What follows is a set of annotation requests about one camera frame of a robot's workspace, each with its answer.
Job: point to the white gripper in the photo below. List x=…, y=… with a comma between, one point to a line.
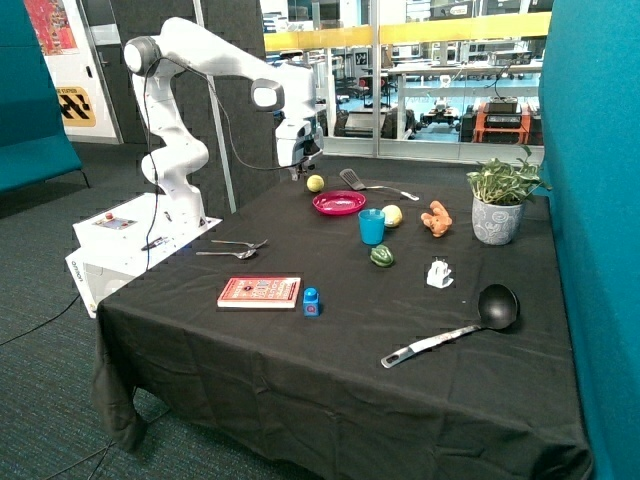
x=299, y=143

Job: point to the pink plastic plate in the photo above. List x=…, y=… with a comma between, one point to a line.
x=339, y=202

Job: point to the blue plastic cup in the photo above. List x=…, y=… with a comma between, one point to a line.
x=371, y=226

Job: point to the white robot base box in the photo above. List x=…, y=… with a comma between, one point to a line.
x=110, y=255

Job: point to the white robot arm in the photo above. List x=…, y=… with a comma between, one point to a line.
x=183, y=45

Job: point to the yellow tennis ball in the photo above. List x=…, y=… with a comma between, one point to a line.
x=315, y=183

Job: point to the black slotted spatula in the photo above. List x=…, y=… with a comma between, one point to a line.
x=355, y=183

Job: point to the metal fork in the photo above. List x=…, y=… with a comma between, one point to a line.
x=250, y=245

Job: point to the metal spoon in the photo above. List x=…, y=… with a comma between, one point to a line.
x=242, y=255

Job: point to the yellow lemon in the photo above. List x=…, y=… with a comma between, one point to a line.
x=393, y=216

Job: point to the green bell pepper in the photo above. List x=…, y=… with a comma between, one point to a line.
x=382, y=256

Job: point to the blue toy block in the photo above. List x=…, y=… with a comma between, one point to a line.
x=311, y=302

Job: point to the red book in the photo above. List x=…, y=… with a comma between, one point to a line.
x=260, y=292

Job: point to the orange teddy bear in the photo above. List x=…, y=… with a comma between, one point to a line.
x=438, y=220

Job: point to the black pen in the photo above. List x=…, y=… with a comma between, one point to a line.
x=154, y=243

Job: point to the black tablecloth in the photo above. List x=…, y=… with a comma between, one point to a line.
x=493, y=404

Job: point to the white power adapter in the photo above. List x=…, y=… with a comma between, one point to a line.
x=439, y=274

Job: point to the potted green plant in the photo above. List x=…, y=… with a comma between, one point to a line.
x=500, y=191

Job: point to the black ladle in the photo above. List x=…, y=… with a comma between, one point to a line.
x=498, y=308

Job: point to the teal sofa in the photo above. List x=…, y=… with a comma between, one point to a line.
x=34, y=145

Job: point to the teal partition wall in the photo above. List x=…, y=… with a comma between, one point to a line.
x=590, y=113

